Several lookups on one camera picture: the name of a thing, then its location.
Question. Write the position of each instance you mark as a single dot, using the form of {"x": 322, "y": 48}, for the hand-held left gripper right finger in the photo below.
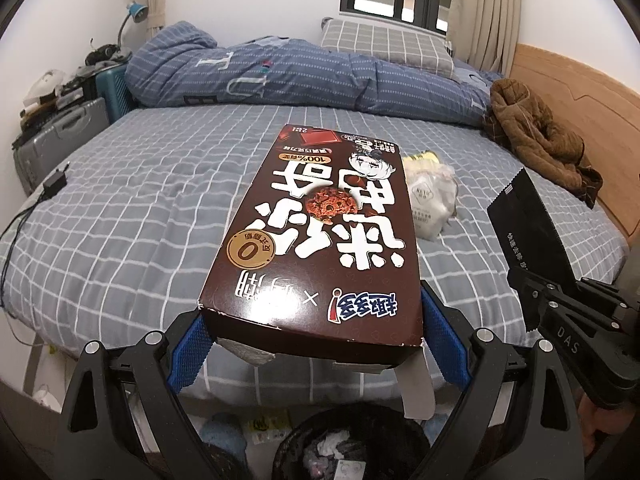
{"x": 442, "y": 345}

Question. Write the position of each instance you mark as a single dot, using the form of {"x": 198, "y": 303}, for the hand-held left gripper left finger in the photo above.
{"x": 187, "y": 360}

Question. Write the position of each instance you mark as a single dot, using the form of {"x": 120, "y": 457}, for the blue striped duvet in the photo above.
{"x": 300, "y": 80}

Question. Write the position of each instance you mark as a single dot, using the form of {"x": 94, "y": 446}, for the black trash bin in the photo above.
{"x": 350, "y": 440}

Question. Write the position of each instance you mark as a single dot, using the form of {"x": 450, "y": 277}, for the beige pleated curtain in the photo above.
{"x": 485, "y": 10}

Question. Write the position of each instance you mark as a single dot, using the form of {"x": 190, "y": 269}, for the yellow and white packet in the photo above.
{"x": 265, "y": 427}

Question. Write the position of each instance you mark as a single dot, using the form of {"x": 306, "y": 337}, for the wooden headboard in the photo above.
{"x": 575, "y": 110}

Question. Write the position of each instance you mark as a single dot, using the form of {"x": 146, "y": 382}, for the grey suitcase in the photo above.
{"x": 60, "y": 140}

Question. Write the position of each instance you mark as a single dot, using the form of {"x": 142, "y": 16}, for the brown padded jacket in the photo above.
{"x": 535, "y": 135}

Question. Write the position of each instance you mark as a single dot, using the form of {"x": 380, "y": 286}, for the blue desk lamp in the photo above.
{"x": 136, "y": 12}

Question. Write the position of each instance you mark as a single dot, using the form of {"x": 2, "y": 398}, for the white plastic wrapper bag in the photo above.
{"x": 432, "y": 200}

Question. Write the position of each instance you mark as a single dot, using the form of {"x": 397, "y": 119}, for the teal suitcase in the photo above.
{"x": 115, "y": 92}

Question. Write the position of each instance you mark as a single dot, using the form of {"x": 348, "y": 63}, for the brown cookie box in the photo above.
{"x": 310, "y": 240}

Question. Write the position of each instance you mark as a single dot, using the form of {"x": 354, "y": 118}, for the white round object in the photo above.
{"x": 45, "y": 85}

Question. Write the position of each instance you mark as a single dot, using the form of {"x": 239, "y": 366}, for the black sachet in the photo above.
{"x": 525, "y": 230}

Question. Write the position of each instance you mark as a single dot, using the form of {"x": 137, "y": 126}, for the bed with grey checked sheet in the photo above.
{"x": 125, "y": 210}

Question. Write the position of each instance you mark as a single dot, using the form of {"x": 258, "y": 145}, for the grey checked pillow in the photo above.
{"x": 385, "y": 47}

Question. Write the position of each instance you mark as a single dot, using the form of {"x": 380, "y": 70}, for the black charger plug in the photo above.
{"x": 56, "y": 180}

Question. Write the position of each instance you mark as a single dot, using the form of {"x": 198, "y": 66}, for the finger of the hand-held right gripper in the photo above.
{"x": 602, "y": 292}
{"x": 535, "y": 295}

